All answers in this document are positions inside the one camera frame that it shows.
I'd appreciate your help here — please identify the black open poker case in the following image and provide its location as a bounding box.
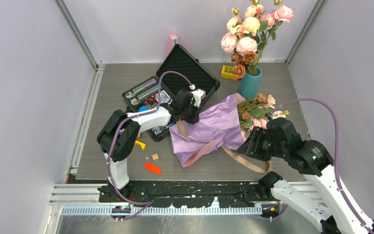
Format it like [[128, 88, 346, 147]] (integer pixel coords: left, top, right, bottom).
[[122, 44, 220, 141]]

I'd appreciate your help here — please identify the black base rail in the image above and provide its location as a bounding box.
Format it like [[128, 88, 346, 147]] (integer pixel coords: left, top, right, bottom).
[[97, 180, 284, 208]]

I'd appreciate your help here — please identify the teal vase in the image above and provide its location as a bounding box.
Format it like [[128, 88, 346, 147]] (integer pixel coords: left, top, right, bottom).
[[238, 67, 262, 99]]

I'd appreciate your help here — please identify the yellow perforated block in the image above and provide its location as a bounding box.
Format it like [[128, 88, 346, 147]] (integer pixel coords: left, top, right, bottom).
[[221, 65, 238, 80]]

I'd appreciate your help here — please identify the pink white bottle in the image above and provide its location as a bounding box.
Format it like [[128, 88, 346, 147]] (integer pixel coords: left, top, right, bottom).
[[170, 34, 178, 48]]

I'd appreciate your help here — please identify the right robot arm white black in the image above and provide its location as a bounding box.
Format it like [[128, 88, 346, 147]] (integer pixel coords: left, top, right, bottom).
[[237, 117, 374, 234]]

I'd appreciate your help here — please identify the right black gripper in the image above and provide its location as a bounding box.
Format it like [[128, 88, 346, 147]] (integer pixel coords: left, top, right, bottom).
[[236, 125, 285, 161]]

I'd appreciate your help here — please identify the orange rectangular block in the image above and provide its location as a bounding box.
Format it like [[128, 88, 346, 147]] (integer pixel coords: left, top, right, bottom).
[[144, 162, 162, 175]]

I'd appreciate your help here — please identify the yellow arch block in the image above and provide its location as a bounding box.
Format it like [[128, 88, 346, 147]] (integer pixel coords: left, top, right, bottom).
[[134, 140, 147, 151]]

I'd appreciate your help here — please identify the playing card deck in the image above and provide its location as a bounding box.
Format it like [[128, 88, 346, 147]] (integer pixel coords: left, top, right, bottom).
[[155, 90, 172, 104]]

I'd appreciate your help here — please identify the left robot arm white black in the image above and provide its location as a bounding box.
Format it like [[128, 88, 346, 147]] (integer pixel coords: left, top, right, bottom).
[[97, 89, 206, 202]]

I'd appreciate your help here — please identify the tan ribbon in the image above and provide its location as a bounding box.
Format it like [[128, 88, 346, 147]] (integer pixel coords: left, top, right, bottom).
[[176, 120, 273, 174]]

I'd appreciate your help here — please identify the purple flower bouquet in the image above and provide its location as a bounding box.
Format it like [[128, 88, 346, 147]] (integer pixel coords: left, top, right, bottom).
[[169, 92, 290, 169]]

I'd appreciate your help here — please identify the pink rose bouquet in vase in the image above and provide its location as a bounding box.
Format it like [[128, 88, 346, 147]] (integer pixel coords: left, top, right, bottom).
[[221, 0, 294, 80]]

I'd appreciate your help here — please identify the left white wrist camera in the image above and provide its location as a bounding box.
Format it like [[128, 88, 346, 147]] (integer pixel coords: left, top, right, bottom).
[[189, 84, 206, 108]]

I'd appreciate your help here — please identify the blue round chip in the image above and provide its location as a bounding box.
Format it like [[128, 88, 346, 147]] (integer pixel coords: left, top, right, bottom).
[[138, 105, 150, 112]]

